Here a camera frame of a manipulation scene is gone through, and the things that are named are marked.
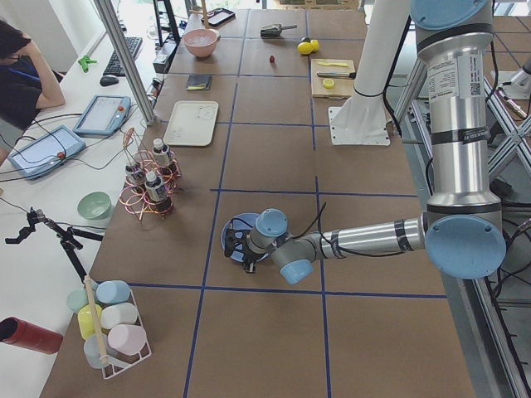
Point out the blue teach pendant near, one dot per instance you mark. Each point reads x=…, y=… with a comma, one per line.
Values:
x=46, y=153

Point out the green clamp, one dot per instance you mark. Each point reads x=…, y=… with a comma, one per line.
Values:
x=85, y=62

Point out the tea bottle right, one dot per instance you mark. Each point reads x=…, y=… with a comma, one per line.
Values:
x=163, y=157

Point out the green cup in rack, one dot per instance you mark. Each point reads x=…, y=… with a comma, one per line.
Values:
x=76, y=300

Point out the aluminium frame post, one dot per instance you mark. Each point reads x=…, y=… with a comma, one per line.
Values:
x=111, y=23

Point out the lemon half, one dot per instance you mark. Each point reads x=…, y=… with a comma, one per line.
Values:
x=328, y=83

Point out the white cup in rack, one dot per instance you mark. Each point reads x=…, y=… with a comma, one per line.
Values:
x=121, y=313

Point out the tea bottle middle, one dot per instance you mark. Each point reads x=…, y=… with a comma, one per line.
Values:
x=135, y=176

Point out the white wire cup rack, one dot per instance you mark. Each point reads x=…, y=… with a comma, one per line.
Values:
x=122, y=363

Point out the black tray far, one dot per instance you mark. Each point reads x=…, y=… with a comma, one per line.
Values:
x=219, y=16

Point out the blue plastic plate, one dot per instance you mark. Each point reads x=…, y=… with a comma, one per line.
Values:
x=234, y=232

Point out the cream bear tray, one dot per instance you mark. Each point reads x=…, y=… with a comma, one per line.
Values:
x=191, y=123

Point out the tea bottle left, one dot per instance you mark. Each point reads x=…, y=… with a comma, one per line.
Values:
x=158, y=193

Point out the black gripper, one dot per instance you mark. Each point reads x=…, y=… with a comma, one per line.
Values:
x=241, y=243

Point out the pale blue cup in rack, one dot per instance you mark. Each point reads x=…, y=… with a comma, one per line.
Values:
x=92, y=351

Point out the copper wire bottle rack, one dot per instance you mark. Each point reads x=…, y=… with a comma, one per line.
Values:
x=139, y=204

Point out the whole lemon lower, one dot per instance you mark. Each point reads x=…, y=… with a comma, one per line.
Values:
x=314, y=45

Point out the steel muddler stick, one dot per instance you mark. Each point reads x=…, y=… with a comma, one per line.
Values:
x=337, y=75

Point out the green bowl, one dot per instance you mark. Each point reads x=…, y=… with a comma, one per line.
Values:
x=94, y=206

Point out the blue teach pendant far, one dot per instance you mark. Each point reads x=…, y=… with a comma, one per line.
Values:
x=103, y=115

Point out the seated person in black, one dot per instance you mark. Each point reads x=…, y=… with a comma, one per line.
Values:
x=28, y=83

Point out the whole lemon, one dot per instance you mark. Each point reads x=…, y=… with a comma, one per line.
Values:
x=314, y=45
x=305, y=48

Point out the metal ice scoop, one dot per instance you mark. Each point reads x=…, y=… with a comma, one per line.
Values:
x=275, y=30

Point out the black computer mouse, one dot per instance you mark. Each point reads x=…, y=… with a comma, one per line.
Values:
x=108, y=80

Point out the wooden cutting board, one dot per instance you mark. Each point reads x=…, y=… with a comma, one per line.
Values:
x=343, y=87

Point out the grey folded cloth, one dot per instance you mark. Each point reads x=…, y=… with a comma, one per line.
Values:
x=199, y=82

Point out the tea bottle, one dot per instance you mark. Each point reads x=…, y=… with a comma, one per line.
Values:
x=135, y=176
x=158, y=193
x=163, y=157

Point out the pink cup in rack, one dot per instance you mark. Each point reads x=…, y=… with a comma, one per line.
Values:
x=127, y=339

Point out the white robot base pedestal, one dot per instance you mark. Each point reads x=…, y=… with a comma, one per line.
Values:
x=362, y=120

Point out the blue teach pendant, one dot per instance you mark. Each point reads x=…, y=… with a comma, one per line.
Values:
x=46, y=153
x=103, y=115

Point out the wooden rack handle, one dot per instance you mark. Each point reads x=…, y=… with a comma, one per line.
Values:
x=104, y=357

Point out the yellow cup in rack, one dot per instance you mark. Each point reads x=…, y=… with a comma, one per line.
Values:
x=85, y=322

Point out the yellow plastic knife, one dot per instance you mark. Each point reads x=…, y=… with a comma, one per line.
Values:
x=333, y=64

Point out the whole lemon upper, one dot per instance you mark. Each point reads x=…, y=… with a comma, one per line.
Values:
x=305, y=48

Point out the red cylinder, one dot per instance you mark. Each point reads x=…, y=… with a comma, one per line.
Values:
x=21, y=333

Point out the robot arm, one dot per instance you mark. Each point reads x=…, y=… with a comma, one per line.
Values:
x=461, y=228

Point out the pink bowl of ice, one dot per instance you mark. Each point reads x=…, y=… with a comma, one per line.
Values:
x=201, y=42

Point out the wooden stand with round base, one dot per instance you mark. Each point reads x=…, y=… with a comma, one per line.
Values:
x=198, y=24

